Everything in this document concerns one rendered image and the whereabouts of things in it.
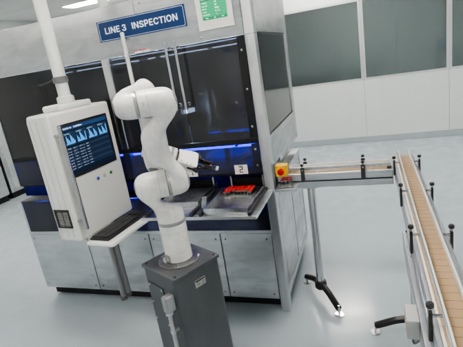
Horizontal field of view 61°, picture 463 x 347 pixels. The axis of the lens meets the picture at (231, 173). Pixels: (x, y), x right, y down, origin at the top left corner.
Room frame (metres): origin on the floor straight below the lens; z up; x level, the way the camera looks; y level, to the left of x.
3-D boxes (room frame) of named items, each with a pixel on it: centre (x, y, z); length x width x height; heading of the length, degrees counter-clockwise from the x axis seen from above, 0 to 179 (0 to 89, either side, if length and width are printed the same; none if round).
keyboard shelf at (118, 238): (2.30, 0.74, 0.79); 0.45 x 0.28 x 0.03; 154
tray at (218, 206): (2.18, 0.01, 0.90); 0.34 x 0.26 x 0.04; 159
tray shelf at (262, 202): (2.28, 0.15, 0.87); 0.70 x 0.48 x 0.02; 70
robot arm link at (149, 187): (1.62, 0.32, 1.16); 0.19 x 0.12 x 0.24; 99
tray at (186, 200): (2.40, 0.29, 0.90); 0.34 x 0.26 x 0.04; 160
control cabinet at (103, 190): (2.40, 0.89, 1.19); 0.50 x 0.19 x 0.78; 154
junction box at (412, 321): (1.42, -0.66, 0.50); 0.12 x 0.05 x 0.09; 160
